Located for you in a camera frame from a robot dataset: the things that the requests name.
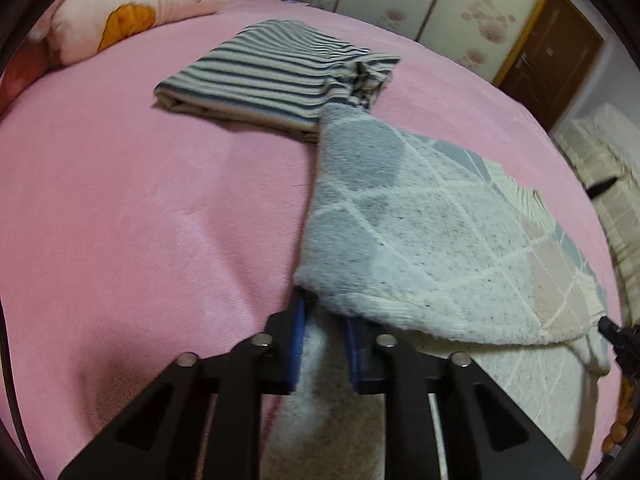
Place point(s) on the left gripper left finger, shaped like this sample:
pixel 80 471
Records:
pixel 201 418

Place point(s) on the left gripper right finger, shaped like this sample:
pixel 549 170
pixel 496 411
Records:
pixel 445 417

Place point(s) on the grey diamond knit sweater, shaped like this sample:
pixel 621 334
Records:
pixel 445 247

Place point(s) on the person right hand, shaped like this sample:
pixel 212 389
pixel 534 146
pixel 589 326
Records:
pixel 625 413

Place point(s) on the cream lace covered furniture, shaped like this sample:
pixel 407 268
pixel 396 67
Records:
pixel 602 147

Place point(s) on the pink bed blanket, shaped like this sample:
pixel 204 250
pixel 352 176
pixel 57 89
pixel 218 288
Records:
pixel 130 234

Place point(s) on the dark brown wooden door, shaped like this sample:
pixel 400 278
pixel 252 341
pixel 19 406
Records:
pixel 554 62

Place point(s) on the striped folded garment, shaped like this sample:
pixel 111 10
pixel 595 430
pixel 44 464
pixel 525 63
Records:
pixel 278 74

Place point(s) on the pink cartoon folded quilt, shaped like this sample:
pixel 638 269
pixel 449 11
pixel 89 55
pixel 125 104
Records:
pixel 78 29

